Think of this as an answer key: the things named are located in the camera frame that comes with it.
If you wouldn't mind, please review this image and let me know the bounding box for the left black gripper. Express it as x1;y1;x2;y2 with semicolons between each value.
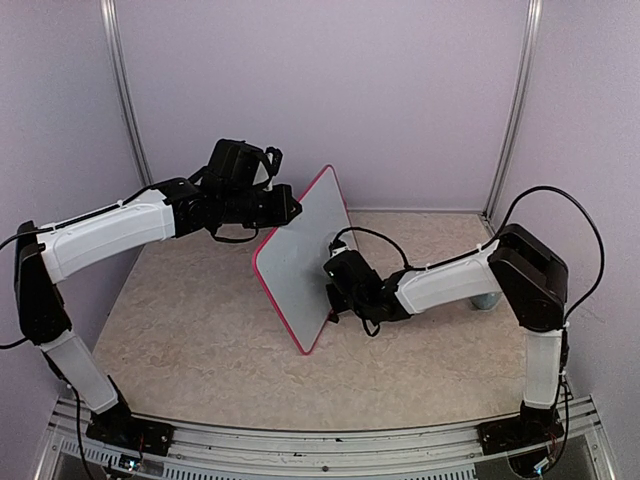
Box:
222;184;304;230

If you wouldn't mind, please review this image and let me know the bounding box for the pink framed whiteboard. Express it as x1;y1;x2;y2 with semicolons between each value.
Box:
252;165;351;355

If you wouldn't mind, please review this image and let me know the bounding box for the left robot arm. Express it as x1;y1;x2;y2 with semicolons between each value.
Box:
12;139;302;445

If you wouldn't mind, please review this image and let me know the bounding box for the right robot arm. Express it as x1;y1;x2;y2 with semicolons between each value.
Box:
323;224;569;444

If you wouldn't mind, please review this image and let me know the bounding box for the light blue mug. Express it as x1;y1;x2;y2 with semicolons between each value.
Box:
470;292;502;311

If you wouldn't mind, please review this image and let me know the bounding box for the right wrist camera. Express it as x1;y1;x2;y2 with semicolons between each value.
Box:
329;239;350;257

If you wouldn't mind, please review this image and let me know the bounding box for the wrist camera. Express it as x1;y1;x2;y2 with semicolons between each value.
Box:
329;239;350;257
253;146;283;191

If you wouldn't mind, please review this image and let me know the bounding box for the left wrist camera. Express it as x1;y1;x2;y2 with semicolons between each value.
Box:
253;146;283;191

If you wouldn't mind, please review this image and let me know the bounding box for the front aluminium rail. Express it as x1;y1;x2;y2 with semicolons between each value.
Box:
34;397;616;480

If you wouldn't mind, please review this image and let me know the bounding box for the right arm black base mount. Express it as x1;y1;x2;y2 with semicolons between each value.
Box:
477;402;564;455

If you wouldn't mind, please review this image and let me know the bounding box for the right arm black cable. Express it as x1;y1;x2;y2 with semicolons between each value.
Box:
331;185;607;326

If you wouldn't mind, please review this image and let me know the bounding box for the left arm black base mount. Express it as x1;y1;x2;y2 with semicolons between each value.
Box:
86;402;174;457

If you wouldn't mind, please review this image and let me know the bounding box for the left aluminium frame post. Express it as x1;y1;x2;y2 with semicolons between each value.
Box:
99;0;154;186

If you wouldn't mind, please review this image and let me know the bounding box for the aluminium frame post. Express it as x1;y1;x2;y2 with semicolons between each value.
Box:
483;0;543;220
99;0;154;186

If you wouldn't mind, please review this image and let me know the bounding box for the right aluminium frame post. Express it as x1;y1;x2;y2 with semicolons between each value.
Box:
483;0;543;220

